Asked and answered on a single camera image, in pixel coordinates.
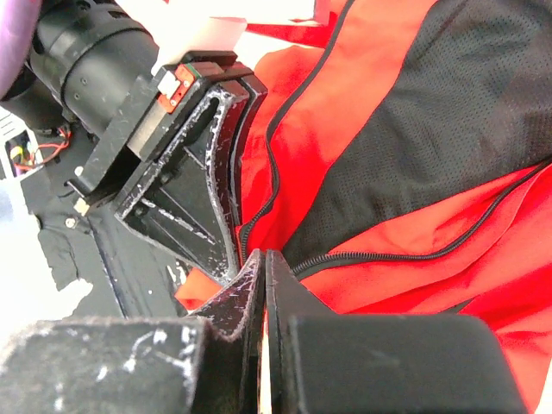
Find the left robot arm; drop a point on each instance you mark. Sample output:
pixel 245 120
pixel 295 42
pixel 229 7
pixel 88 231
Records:
pixel 82 59

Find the red jacket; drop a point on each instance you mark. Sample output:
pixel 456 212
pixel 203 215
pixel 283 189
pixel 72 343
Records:
pixel 401 163

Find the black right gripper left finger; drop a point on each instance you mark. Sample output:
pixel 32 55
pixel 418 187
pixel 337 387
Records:
pixel 206 362

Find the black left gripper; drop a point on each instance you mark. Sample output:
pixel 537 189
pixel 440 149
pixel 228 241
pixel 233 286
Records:
pixel 184 198

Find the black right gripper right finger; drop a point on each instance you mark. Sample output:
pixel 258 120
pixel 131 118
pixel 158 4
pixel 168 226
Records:
pixel 323 362

